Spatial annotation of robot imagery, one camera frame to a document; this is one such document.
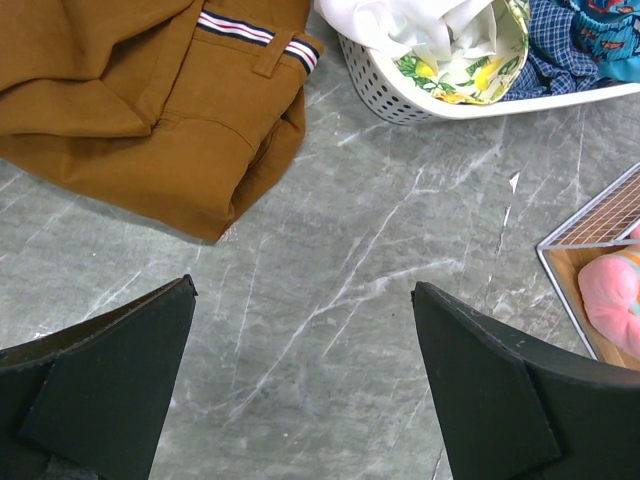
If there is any blue patterned cloth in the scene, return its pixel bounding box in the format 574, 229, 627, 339
503, 0, 639, 101

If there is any pink frog plush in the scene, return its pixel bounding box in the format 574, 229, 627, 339
577, 228, 639, 359

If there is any white laundry basket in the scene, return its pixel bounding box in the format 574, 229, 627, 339
337, 34, 639, 125

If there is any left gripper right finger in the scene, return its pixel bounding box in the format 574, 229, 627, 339
411, 282, 639, 479

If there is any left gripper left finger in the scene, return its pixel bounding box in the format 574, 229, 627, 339
1, 275, 197, 479

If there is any brown garment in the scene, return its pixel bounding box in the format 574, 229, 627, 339
1, 1, 323, 241

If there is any white wire wooden shelf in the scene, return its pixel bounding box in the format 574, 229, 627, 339
536, 164, 639, 370

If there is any white green cloth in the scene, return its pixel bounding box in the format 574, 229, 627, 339
314, 0, 531, 105

